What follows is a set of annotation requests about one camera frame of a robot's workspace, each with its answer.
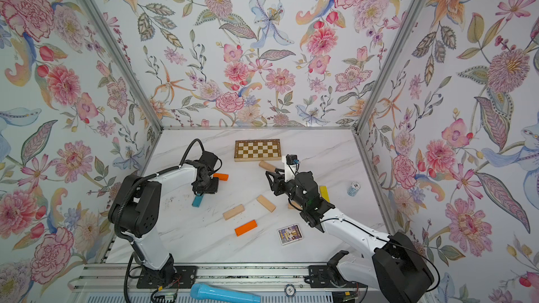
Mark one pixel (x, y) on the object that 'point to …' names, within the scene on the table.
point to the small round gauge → (290, 290)
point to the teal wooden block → (197, 200)
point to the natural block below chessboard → (267, 166)
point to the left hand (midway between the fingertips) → (216, 187)
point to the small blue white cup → (353, 191)
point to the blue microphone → (206, 292)
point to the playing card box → (289, 233)
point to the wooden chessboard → (257, 150)
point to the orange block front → (245, 227)
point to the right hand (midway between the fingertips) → (270, 169)
